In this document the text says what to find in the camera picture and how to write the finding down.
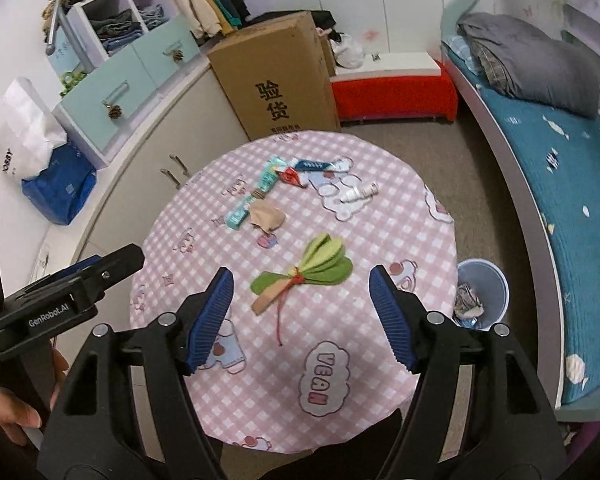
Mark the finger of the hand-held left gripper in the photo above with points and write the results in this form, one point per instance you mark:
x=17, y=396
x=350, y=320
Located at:
x=122, y=262
x=82, y=265

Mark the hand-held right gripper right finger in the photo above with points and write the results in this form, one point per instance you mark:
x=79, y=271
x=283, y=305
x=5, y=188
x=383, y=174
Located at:
x=392, y=315

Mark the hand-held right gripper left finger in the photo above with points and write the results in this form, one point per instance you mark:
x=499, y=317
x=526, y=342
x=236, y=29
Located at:
x=210, y=315

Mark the black white striped packet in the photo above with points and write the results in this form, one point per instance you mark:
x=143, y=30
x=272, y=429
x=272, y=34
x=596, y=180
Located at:
x=467, y=297

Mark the green felt leaf bundle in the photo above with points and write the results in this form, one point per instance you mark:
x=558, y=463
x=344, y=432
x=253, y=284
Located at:
x=320, y=265

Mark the blue plastic bucket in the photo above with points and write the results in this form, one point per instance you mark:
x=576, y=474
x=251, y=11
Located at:
x=495, y=290

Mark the person's left hand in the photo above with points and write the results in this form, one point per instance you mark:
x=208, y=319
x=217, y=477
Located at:
x=17, y=422

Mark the blue shopping bag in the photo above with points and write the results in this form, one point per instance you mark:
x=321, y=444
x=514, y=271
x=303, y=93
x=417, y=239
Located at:
x=60, y=190

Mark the white curved counter cabinet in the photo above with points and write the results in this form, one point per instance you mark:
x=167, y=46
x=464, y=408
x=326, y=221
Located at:
x=145, y=160

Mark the beige cloth scrap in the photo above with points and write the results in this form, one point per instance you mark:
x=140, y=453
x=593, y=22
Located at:
x=267, y=217

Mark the pink checked tablecloth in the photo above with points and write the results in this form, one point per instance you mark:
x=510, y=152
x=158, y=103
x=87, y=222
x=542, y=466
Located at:
x=300, y=240

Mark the small white tube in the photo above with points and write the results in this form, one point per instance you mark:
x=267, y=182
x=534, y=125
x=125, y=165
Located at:
x=358, y=193

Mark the white paper bag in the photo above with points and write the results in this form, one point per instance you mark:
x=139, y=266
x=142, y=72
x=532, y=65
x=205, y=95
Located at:
x=17, y=130

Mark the pinecone ornament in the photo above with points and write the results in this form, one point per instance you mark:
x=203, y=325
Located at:
x=115, y=112
x=178, y=55

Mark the small red wrapper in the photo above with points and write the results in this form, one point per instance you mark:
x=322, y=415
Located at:
x=291, y=177

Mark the blue toothpaste tube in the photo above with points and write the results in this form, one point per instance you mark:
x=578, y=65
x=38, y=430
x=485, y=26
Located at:
x=315, y=165

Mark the green toy plant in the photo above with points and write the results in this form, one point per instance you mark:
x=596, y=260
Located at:
x=72, y=81

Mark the lilac stair shelf unit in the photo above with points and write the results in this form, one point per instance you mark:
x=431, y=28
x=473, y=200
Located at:
x=130, y=70

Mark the teal fish print bed sheet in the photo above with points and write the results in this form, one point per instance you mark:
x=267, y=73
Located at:
x=565, y=180

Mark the red low platform white top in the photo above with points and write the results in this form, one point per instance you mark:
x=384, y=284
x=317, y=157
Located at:
x=395, y=92

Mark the folded jeans in cubby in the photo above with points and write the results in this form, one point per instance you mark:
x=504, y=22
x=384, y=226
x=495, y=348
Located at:
x=125, y=27

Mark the tall cardboard box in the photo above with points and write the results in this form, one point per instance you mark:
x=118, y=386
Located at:
x=275, y=80

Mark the plaid blanket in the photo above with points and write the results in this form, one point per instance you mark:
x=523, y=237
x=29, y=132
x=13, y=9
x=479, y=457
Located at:
x=492, y=72

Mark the striped pillow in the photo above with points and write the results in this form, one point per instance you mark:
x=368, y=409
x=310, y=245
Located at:
x=460, y=55

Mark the white plastic bag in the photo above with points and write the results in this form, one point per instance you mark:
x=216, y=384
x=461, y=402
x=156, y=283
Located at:
x=347, y=50

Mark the grey quilt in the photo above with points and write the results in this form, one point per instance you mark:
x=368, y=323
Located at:
x=535, y=60

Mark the mint green bunk bed frame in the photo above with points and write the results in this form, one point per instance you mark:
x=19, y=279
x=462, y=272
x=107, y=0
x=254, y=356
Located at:
x=520, y=200

